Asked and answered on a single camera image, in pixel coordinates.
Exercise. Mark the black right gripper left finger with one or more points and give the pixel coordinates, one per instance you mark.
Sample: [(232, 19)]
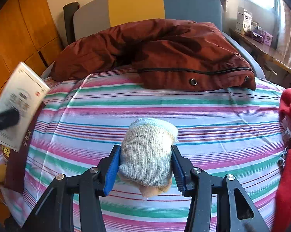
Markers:
[(54, 210)]

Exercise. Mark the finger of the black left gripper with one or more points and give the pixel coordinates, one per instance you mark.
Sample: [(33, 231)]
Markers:
[(9, 118)]

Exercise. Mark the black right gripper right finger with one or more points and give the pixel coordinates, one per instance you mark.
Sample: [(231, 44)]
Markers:
[(235, 209)]

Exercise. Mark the white booklet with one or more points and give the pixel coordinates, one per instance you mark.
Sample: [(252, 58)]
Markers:
[(24, 91)]

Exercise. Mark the grey cream sock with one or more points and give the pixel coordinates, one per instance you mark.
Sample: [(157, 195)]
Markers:
[(145, 160)]

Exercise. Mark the maroon passport booklet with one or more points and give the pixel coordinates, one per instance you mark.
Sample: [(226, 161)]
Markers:
[(16, 163)]

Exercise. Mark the red garment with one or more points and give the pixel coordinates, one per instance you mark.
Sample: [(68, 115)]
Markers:
[(282, 220)]

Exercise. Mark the striped pink green bedsheet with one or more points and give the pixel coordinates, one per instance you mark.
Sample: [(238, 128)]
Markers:
[(230, 131)]

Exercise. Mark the wooden side desk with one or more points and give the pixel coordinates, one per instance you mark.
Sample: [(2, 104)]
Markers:
[(266, 52)]

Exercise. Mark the maroon jacket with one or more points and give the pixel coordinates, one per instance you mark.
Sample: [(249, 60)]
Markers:
[(167, 54)]

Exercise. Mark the white stacked boxes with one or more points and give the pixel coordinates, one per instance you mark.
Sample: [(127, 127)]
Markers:
[(244, 20)]

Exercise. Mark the grey yellow blue headboard cushion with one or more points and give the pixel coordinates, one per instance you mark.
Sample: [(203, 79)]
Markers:
[(99, 15)]

